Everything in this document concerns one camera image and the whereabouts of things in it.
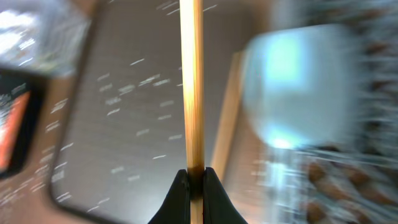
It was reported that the light blue rice bowl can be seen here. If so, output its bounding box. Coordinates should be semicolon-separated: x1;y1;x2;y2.
242;24;357;149

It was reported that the grey dishwasher rack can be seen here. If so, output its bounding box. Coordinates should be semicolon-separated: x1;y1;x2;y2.
246;1;397;223

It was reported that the clear plastic bin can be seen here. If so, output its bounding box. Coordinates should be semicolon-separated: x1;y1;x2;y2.
1;0;91;75

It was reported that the wooden chopstick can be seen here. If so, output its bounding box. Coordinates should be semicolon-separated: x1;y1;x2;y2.
211;52;243;182
180;0;205;223

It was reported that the black plastic tray bin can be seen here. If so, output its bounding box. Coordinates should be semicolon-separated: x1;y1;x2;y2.
1;68;45;179

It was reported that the orange carrot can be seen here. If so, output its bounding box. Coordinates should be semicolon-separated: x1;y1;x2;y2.
1;92;30;172

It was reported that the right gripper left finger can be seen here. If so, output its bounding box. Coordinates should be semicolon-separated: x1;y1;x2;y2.
149;169;190;224

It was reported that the brown serving tray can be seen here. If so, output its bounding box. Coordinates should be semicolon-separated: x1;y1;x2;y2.
48;0;249;224

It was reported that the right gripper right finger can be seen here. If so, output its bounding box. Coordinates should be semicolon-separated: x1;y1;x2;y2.
203;167;247;224

